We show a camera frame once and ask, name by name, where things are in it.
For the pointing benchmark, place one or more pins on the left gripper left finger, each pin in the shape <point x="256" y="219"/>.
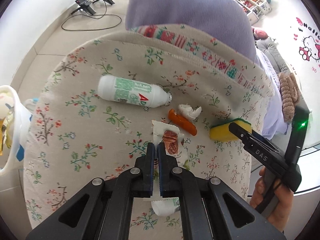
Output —
<point x="102" y="208"/>

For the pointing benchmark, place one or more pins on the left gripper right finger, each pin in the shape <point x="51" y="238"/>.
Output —
<point x="210" y="209"/>

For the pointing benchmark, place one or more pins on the hello kitty wall sticker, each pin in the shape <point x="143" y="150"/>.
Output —
<point x="306" y="36"/>

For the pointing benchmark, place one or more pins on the orange wrapper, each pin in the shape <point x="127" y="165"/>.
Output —
<point x="182" y="122"/>

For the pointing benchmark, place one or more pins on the brown knitted pillow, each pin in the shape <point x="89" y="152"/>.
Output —
<point x="290" y="95"/>

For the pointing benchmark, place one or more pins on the yellow green sponge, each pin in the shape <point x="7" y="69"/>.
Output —
<point x="230" y="130"/>

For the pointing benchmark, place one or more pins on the white plastic bottle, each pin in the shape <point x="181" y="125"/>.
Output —
<point x="117" y="89"/>

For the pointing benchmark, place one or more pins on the white printed wrapper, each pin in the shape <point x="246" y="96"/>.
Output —
<point x="173" y="140"/>

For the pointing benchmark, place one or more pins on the grey pillow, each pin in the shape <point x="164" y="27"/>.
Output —
<point x="269" y="48"/>

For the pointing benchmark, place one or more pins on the floral cream cloth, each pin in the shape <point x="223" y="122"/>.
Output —
<point x="76" y="135"/>

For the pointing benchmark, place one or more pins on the purple bed blanket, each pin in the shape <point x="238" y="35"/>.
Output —
<point x="221" y="19"/>

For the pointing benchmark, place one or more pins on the small white bottle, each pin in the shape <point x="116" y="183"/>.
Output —
<point x="166" y="207"/>

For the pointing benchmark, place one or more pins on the white bookshelf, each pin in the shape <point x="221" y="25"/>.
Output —
<point x="255" y="9"/>

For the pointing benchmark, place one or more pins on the pink plush toy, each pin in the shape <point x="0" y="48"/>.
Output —
<point x="259" y="34"/>

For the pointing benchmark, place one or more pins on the white trash bin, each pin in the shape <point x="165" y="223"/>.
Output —
<point x="15" y="123"/>

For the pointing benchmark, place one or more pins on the white tissue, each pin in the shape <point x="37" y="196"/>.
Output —
<point x="188" y="112"/>

